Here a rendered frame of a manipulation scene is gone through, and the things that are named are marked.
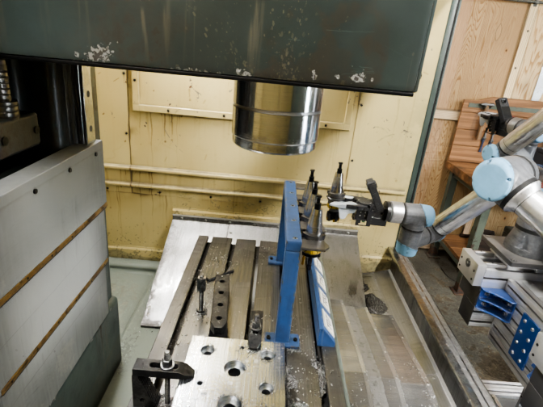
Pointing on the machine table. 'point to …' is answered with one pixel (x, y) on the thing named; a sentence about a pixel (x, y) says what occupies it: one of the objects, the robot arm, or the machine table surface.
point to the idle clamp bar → (218, 327)
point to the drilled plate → (228, 374)
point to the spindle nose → (275, 118)
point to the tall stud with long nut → (201, 292)
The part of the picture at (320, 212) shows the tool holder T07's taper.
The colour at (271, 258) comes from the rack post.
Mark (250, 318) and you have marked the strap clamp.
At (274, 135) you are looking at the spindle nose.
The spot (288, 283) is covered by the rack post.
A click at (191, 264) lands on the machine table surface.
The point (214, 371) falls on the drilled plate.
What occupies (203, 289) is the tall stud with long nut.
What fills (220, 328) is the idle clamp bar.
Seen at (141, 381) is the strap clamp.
